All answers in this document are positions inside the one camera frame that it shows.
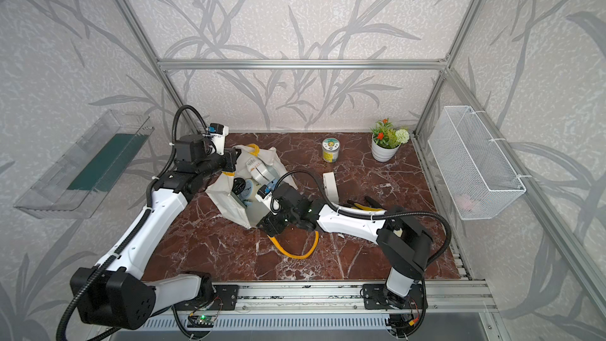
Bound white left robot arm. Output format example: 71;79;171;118
56;105;241;340

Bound white potted artificial plant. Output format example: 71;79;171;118
372;118;410;163

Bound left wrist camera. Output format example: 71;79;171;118
206;123;230;156

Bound grey square alarm clock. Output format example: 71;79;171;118
246;157;277;185

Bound yellow black work glove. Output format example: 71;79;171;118
347;196;385;212

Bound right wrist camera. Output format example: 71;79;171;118
255;185;279;213

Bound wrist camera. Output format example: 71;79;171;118
206;123;230;156
255;185;279;213

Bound white wire mesh basket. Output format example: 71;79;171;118
429;106;526;220

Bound white canvas bag yellow handles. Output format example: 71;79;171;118
206;144;287;229

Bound white rectangular alarm clock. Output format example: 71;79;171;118
323;172;339;205

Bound clear plastic wall tray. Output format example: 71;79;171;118
14;110;154;219

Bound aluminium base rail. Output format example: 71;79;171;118
143;280;497;332

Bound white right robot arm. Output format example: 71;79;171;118
256;170;452;339

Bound blue round alarm clock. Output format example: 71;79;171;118
231;178;257;202

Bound aluminium cage frame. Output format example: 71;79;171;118
112;0;605;314

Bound green circuit board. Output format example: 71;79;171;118
187;314;217;329

